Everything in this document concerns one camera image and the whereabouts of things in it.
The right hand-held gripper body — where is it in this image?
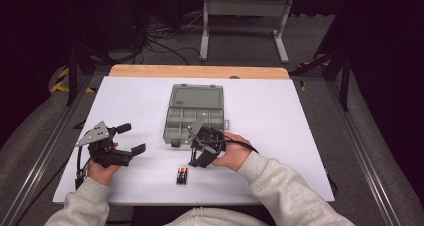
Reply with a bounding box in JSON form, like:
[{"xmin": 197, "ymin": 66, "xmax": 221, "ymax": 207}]
[{"xmin": 187, "ymin": 115, "xmax": 227, "ymax": 160}]

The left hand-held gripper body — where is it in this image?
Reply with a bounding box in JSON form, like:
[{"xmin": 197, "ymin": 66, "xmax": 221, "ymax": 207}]
[{"xmin": 75, "ymin": 120, "xmax": 134, "ymax": 169}]

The grey compartment storage box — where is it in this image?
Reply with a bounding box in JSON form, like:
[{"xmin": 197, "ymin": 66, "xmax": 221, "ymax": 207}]
[{"xmin": 162, "ymin": 83, "xmax": 231, "ymax": 149}]

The person's left hand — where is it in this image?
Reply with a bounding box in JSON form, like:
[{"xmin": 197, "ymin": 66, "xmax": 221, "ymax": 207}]
[{"xmin": 87, "ymin": 160, "xmax": 122, "ymax": 187}]

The person's right hand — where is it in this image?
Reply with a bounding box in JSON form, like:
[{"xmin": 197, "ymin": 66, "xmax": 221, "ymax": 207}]
[{"xmin": 212, "ymin": 131, "xmax": 254, "ymax": 173}]

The white table board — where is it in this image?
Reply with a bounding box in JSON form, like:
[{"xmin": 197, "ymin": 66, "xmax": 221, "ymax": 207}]
[{"xmin": 52, "ymin": 75, "xmax": 336, "ymax": 206}]

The person's grey hoodie torso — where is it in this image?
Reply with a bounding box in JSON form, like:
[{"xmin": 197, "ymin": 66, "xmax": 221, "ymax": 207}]
[{"xmin": 163, "ymin": 206, "xmax": 269, "ymax": 226}]

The black tripod stand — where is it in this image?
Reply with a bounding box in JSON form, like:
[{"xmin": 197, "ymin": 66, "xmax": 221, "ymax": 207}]
[
  {"xmin": 289, "ymin": 2, "xmax": 351, "ymax": 112},
  {"xmin": 64, "ymin": 0, "xmax": 111, "ymax": 107}
]

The yellow black floor tape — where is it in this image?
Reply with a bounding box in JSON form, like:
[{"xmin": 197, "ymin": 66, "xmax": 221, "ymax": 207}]
[
  {"xmin": 298, "ymin": 61, "xmax": 329, "ymax": 92},
  {"xmin": 49, "ymin": 67, "xmax": 96, "ymax": 94}
]

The white metal stand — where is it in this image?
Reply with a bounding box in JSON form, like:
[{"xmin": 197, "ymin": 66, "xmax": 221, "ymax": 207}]
[{"xmin": 199, "ymin": 0, "xmax": 295, "ymax": 64}]

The left hand-held gripper black cable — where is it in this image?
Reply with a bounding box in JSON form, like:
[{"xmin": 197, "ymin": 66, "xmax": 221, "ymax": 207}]
[{"xmin": 75, "ymin": 145, "xmax": 93, "ymax": 189}]

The hand-held gripper black cable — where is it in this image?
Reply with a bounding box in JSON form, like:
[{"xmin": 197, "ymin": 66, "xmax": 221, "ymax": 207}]
[
  {"xmin": 199, "ymin": 132, "xmax": 260, "ymax": 155},
  {"xmin": 75, "ymin": 145, "xmax": 93, "ymax": 189}
]

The right hand-held gripper black cable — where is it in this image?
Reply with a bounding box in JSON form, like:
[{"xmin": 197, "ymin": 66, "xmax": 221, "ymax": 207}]
[{"xmin": 199, "ymin": 132, "xmax": 260, "ymax": 155}]

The aluminium floor rail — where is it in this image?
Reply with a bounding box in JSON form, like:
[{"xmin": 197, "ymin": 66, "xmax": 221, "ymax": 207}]
[
  {"xmin": 0, "ymin": 74, "xmax": 94, "ymax": 226},
  {"xmin": 324, "ymin": 80, "xmax": 404, "ymax": 226}
]

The black floor cable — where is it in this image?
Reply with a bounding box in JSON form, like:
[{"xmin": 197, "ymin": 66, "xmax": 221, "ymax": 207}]
[{"xmin": 146, "ymin": 39, "xmax": 191, "ymax": 66}]

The bundle of floor cables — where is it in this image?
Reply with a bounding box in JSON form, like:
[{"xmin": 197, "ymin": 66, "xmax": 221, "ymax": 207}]
[{"xmin": 144, "ymin": 10, "xmax": 204, "ymax": 40}]

